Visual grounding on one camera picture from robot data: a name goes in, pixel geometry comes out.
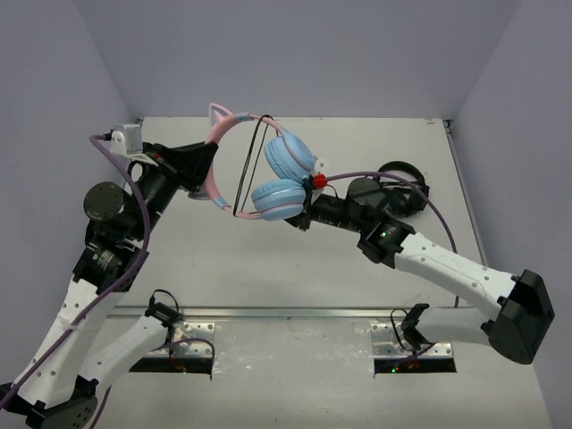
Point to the right metal mounting bracket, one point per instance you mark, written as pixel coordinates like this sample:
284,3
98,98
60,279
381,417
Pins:
386,345

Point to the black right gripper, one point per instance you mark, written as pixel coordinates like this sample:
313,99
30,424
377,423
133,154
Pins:
303,219

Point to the black headphones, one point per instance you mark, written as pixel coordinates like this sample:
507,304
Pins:
403,201

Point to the left metal mounting bracket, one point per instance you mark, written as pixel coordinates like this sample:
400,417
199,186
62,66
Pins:
194,340

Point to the metal mounting bracket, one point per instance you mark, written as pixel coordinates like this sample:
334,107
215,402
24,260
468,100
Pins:
386,345
194,340

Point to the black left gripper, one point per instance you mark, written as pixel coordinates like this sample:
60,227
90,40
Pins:
180,163

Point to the pink blue cat-ear headphones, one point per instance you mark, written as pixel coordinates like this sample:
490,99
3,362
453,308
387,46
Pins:
286,154

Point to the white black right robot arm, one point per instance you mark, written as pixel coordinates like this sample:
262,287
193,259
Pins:
509,313

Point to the aluminium table edge rail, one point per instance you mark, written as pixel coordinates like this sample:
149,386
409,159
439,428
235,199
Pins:
285,312

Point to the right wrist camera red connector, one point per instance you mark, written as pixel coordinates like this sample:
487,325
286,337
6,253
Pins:
315,183

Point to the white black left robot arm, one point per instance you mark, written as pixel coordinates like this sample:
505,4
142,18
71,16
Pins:
63,386

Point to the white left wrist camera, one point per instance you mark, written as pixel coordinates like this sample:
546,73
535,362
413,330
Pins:
126,141

